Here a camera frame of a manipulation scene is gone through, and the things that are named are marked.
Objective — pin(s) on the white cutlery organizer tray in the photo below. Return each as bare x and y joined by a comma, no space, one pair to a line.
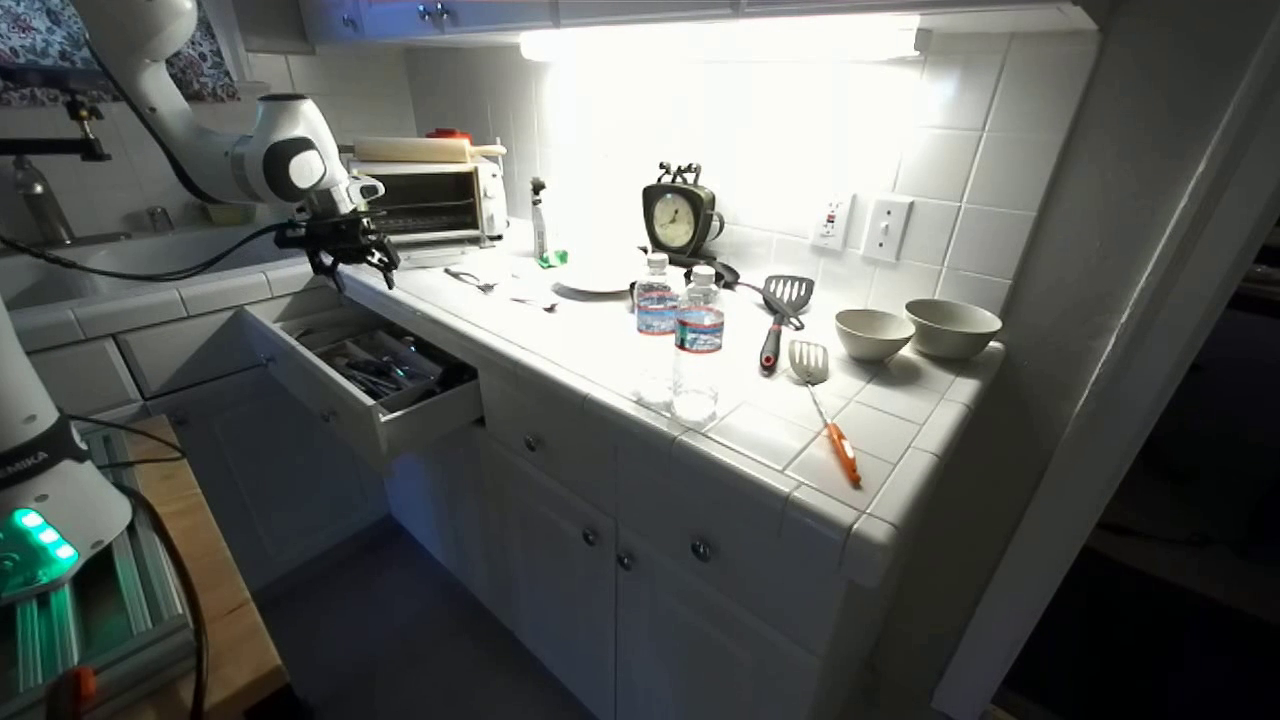
429,381

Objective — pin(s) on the white round plate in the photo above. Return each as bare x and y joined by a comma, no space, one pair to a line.
595,287

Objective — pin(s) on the large white ceramic bowl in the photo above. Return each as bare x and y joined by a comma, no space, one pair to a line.
948,324

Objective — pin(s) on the white slotted spatula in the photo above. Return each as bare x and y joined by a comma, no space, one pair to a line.
809,361

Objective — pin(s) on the white base cabinets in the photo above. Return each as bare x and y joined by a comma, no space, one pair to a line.
692,624

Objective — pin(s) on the black retro table clock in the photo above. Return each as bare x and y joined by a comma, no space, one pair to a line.
676,220

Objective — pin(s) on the open white kitchen drawer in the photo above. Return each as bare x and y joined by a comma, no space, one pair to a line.
333,384

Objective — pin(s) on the blue floral curtain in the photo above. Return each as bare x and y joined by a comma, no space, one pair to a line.
41,42

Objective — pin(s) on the robot stand with green light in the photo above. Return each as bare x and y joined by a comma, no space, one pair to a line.
55,624

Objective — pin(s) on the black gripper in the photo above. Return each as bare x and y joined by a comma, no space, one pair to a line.
347,235

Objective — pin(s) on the white plastic fork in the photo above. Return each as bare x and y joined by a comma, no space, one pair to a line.
469,276

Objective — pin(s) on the white black Franka robot arm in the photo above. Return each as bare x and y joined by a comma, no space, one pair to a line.
203,146

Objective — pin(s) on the wooden platform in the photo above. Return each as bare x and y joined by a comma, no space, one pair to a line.
226,624

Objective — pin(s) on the clear plastic water bottle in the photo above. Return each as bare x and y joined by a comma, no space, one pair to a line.
701,324
652,313

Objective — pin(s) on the under-cabinet light bar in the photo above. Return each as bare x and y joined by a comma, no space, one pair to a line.
721,42

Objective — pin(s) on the steel spoon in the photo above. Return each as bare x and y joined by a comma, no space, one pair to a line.
535,301

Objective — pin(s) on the small white ceramic bowl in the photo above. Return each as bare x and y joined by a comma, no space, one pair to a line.
873,332

